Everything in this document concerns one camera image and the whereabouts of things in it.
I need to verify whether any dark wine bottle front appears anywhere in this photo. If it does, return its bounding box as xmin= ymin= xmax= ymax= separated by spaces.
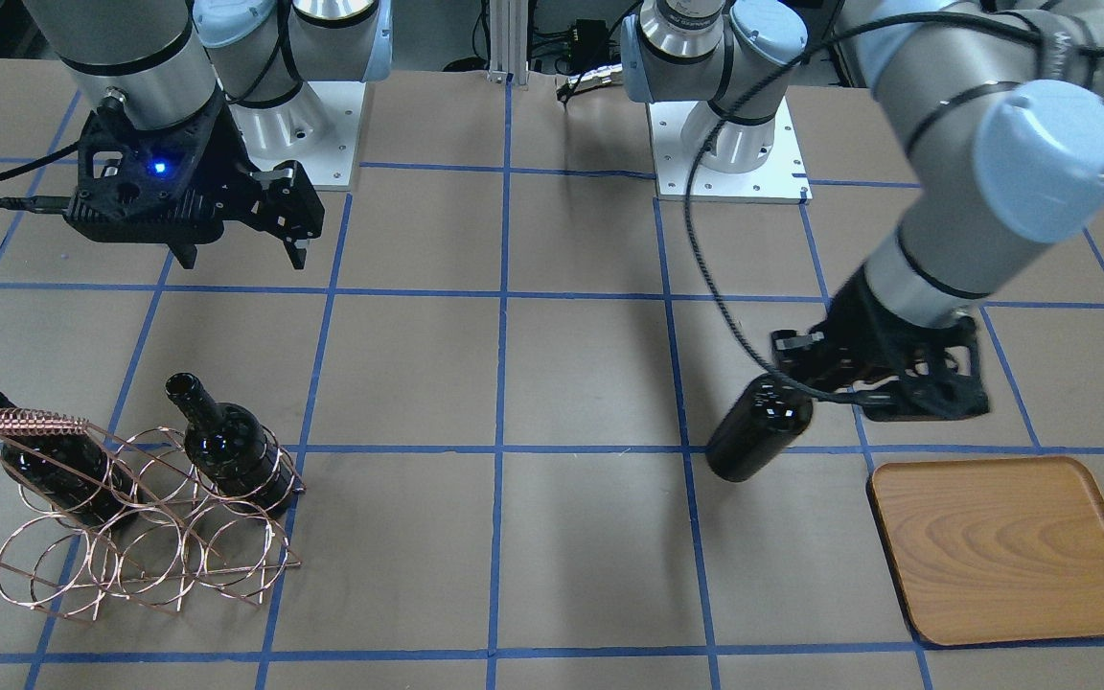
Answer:
xmin=164 ymin=373 xmax=293 ymax=520

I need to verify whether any copper wire bottle basket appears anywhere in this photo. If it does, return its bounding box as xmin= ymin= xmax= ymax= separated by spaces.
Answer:
xmin=0 ymin=408 xmax=302 ymax=623

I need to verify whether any wooden tray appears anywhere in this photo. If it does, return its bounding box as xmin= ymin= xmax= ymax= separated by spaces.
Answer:
xmin=868 ymin=455 xmax=1104 ymax=647

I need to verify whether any aluminium frame post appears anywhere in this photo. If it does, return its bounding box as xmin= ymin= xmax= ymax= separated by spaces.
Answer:
xmin=486 ymin=0 xmax=533 ymax=91

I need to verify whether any dark wine bottle rear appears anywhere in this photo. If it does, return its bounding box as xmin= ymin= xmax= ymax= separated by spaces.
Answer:
xmin=0 ymin=435 xmax=137 ymax=532

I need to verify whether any dark wine bottle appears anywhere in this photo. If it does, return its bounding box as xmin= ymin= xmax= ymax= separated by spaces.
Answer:
xmin=0 ymin=435 xmax=137 ymax=532
xmin=164 ymin=373 xmax=293 ymax=520

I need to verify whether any dark wine bottle moved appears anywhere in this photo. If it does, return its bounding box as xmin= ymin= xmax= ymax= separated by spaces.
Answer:
xmin=705 ymin=373 xmax=814 ymax=482

